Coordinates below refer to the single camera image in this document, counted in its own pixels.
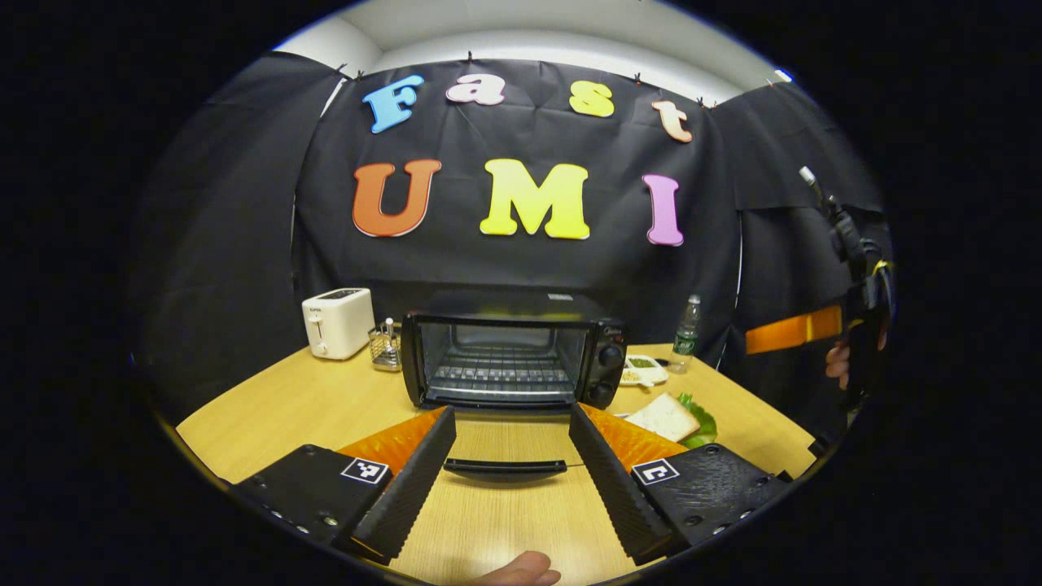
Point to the clear plastic water bottle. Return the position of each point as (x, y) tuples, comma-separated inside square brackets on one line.
[(686, 338)]

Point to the black electric oven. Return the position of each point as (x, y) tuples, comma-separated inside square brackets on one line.
[(606, 358)]

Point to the white divided seasoning dish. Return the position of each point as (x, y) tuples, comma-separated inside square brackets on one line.
[(643, 370)]

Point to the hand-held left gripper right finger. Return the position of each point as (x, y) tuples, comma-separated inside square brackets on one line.
[(619, 496)]

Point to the white toaster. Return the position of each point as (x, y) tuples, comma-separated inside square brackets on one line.
[(338, 325)]

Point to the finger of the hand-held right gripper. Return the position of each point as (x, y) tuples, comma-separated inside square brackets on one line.
[(790, 330)]

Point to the lettuce sandwich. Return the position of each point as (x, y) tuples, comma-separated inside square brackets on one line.
[(663, 417)]

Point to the small ceiling light panel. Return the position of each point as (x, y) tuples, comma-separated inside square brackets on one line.
[(783, 76)]

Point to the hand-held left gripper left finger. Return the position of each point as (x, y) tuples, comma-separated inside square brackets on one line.
[(415, 488)]

